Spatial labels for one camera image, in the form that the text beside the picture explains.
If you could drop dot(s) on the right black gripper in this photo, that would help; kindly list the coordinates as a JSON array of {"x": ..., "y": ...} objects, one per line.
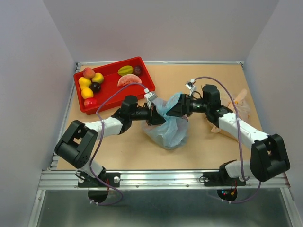
[{"x": 182, "y": 108}]

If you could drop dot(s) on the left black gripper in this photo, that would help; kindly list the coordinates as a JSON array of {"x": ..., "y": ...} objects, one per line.
[{"x": 153, "y": 117}]

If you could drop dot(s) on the light blue plastic bag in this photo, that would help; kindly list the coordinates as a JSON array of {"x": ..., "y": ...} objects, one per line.
[{"x": 174, "y": 132}]

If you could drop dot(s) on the red apple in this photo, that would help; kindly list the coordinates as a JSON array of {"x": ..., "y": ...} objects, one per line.
[{"x": 90, "y": 102}]

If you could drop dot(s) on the orange mango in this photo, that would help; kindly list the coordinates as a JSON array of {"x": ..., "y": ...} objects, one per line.
[{"x": 84, "y": 82}]

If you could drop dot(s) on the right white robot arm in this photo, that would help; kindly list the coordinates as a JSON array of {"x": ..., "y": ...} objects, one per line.
[{"x": 268, "y": 155}]

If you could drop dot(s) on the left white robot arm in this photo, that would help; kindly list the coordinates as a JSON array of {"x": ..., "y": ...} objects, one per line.
[{"x": 77, "y": 143}]

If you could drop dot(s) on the orange plastic bag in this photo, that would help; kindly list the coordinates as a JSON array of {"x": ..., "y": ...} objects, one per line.
[{"x": 239, "y": 101}]

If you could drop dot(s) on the pink grapefruit slice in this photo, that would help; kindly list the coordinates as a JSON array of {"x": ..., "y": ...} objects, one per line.
[{"x": 128, "y": 79}]

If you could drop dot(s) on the dark purple plum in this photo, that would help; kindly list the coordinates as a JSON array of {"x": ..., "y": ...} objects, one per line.
[{"x": 137, "y": 70}]

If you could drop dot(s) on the yellow green starfruit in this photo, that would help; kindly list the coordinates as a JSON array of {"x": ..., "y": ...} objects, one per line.
[{"x": 125, "y": 70}]

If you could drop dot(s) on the red plastic tray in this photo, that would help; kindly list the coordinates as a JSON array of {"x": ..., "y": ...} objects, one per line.
[{"x": 109, "y": 86}]

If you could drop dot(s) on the black mangosteen top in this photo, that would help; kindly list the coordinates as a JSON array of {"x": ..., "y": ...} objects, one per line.
[{"x": 95, "y": 87}]

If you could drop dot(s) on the yellow pear fruit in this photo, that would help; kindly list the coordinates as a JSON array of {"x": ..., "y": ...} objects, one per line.
[{"x": 99, "y": 78}]

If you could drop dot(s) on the yellow lemon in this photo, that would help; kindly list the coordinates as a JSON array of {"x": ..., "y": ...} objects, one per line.
[{"x": 87, "y": 93}]

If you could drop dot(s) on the peach fruit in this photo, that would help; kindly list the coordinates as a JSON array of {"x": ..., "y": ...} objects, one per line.
[{"x": 88, "y": 73}]

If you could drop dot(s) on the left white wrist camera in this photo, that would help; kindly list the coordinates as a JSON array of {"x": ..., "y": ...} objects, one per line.
[{"x": 149, "y": 96}]

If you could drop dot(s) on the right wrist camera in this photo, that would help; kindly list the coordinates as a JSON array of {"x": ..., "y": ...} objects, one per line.
[{"x": 191, "y": 86}]

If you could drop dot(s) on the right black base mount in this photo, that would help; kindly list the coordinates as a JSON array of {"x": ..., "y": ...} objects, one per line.
[{"x": 218, "y": 178}]

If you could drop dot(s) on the aluminium front rail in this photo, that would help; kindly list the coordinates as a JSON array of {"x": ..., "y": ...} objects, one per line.
[{"x": 132, "y": 180}]

